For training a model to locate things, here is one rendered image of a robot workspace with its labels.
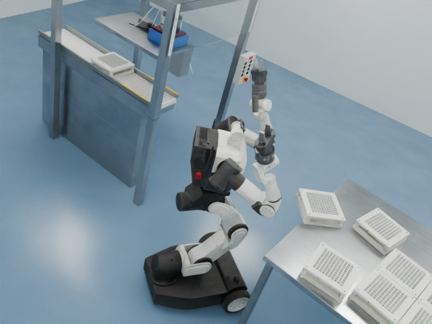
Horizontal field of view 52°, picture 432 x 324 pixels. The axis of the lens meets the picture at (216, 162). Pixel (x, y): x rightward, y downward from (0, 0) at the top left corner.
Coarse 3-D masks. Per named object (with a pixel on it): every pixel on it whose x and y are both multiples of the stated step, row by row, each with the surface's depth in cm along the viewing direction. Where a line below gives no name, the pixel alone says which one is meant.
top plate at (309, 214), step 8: (304, 192) 277; (320, 192) 281; (328, 192) 283; (304, 200) 271; (336, 200) 279; (304, 208) 267; (336, 208) 272; (312, 216) 261; (320, 216) 263; (328, 216) 265; (336, 216) 266
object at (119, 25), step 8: (112, 16) 326; (120, 16) 329; (128, 16) 333; (136, 16) 337; (104, 24) 311; (112, 24) 314; (120, 24) 317; (128, 24) 321; (112, 32) 309; (120, 32) 307; (128, 32) 310; (136, 32) 314; (144, 32) 317; (128, 40) 303; (136, 40) 303; (144, 40) 306; (144, 48) 297; (152, 48) 299; (152, 56) 295
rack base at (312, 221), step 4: (296, 196) 281; (296, 200) 280; (300, 200) 278; (300, 204) 274; (300, 208) 273; (300, 212) 272; (304, 212) 269; (304, 216) 267; (304, 220) 265; (312, 220) 265; (316, 220) 266; (320, 220) 267; (324, 220) 268; (328, 220) 269; (312, 224) 266; (316, 224) 266; (320, 224) 266; (324, 224) 266; (328, 224) 267; (332, 224) 267; (336, 224) 268
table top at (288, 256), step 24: (336, 192) 298; (360, 192) 304; (360, 216) 284; (408, 216) 296; (288, 240) 251; (312, 240) 256; (336, 240) 260; (360, 240) 265; (408, 240) 276; (288, 264) 237; (360, 264) 250; (312, 288) 228; (336, 312) 220; (360, 312) 223
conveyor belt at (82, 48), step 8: (48, 32) 379; (64, 32) 386; (64, 40) 374; (72, 40) 377; (80, 40) 381; (72, 48) 366; (80, 48) 370; (88, 48) 373; (88, 56) 362; (120, 80) 344; (128, 80) 347; (136, 80) 350; (144, 80) 353; (136, 88) 341; (144, 88) 343; (144, 96) 334; (168, 96) 342; (168, 104) 337
